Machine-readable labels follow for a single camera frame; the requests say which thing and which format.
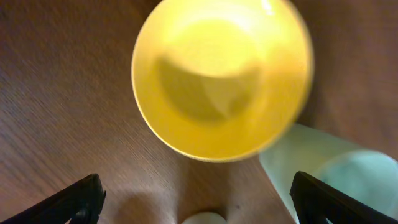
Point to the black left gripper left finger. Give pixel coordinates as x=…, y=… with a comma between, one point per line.
x=81, y=202

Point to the mint green cup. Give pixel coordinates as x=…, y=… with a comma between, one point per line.
x=368, y=176

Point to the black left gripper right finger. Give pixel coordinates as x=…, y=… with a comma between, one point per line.
x=316, y=202

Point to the yellow small bowl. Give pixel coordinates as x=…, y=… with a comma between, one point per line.
x=220, y=80

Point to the grey translucent cup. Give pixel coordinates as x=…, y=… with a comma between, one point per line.
x=205, y=218

